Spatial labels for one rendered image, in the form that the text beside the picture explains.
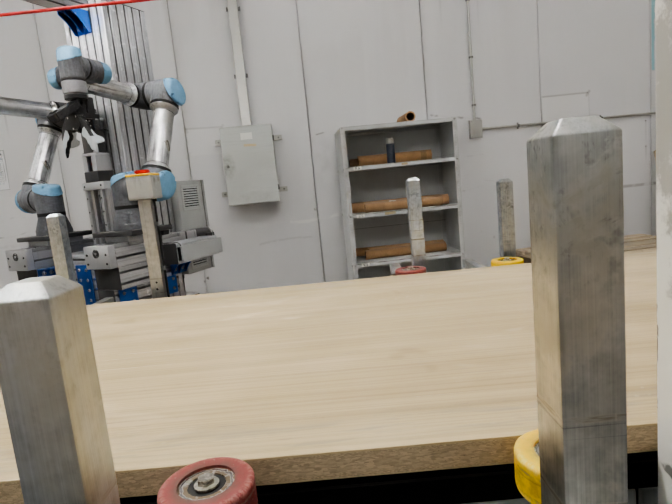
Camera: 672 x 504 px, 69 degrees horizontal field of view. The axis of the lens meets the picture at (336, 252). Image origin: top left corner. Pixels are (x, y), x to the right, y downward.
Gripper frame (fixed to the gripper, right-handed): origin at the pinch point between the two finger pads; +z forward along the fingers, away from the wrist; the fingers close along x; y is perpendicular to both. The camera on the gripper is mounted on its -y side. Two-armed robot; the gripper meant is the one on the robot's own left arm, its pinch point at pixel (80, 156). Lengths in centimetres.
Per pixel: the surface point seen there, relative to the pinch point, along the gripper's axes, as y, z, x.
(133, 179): -18.2, 11.0, -41.8
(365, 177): 271, 15, 4
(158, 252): -15, 31, -44
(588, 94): 373, -37, -169
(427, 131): 299, -18, -45
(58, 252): -26.8, 28.8, -18.6
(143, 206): -16.2, 18.4, -41.9
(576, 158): -88, 17, -147
